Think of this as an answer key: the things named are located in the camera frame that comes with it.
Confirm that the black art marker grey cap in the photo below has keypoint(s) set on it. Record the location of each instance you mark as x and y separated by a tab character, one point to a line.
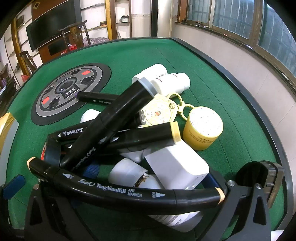
111	120

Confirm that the round table control panel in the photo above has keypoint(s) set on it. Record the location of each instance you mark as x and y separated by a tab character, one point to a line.
57	97

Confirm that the white plug charger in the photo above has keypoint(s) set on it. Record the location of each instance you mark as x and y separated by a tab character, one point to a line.
175	162

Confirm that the black flat television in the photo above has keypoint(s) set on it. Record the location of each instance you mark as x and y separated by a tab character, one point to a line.
53	25

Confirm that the dark wooden armchair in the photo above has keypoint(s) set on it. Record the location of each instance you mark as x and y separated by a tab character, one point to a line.
75	32

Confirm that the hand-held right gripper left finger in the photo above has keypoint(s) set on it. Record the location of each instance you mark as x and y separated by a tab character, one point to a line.
92	172

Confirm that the floral cloth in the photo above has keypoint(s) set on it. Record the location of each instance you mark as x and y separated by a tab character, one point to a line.
97	41

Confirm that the black art marker dark cap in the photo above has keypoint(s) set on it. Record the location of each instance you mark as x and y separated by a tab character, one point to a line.
69	133

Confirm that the red plastic bag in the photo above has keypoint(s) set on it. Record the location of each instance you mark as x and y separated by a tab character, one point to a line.
72	47

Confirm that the black electrical tape roll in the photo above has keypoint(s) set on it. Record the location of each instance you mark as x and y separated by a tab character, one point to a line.
52	150

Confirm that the yellow round jar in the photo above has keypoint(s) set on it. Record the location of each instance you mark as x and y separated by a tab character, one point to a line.
203	125

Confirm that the small white container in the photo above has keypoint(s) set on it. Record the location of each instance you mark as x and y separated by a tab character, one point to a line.
125	19

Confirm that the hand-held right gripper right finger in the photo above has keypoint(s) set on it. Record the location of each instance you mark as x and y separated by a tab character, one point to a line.
214	182

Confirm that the black art marker cream cap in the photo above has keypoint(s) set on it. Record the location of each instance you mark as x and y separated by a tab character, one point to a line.
104	185
143	136

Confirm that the wooden wall shelf unit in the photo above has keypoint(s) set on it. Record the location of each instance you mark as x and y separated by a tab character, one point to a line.
49	7

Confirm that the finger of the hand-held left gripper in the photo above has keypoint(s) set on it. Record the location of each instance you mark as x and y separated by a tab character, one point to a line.
14	186

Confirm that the standing air conditioner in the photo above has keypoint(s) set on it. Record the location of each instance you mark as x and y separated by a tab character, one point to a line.
164	18

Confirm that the black art marker purple cap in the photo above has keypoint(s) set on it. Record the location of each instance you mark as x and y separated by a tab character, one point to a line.
97	97

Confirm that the brown framed window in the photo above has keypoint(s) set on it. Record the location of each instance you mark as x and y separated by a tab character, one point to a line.
231	14

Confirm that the white pipe fitting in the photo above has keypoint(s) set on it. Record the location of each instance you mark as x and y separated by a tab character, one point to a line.
150	73

